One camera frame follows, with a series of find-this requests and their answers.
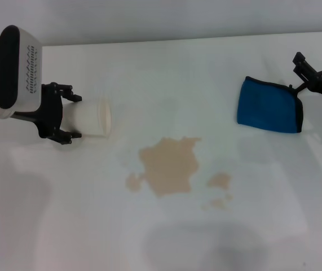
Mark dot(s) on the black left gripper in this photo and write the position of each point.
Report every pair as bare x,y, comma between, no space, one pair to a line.
49,113

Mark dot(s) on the white paper cup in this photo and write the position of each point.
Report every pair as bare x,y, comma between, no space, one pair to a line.
87,118

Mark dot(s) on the blue rag with black trim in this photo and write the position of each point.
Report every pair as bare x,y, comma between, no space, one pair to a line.
265,104

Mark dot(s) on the large brown water stain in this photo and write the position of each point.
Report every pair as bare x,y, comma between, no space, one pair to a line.
169,166

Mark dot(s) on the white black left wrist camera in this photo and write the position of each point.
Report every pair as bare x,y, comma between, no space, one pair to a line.
8,67

